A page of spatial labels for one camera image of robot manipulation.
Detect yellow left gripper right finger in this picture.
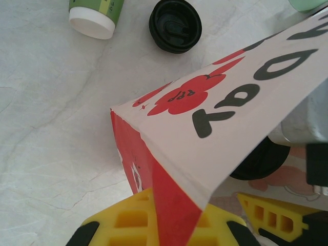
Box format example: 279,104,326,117
191,202,259,246

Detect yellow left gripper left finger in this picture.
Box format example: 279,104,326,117
65,188,161,246

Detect red white paper bag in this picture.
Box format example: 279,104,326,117
109,11,328,246

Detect green paper cup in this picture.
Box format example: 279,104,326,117
68,0,126,40

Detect mint green holder cup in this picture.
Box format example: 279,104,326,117
287,0,328,14

